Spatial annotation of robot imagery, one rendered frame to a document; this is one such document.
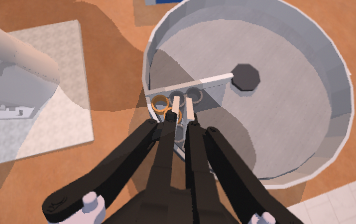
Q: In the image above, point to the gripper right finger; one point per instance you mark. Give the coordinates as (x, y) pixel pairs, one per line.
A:
(251, 201)

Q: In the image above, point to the grey metal bushing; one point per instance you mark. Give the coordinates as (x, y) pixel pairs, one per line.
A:
(197, 92)
(181, 95)
(181, 127)

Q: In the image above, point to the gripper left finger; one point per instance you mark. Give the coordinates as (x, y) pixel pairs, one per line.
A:
(85, 200)

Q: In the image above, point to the blue crate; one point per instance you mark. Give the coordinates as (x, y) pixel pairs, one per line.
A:
(154, 2)

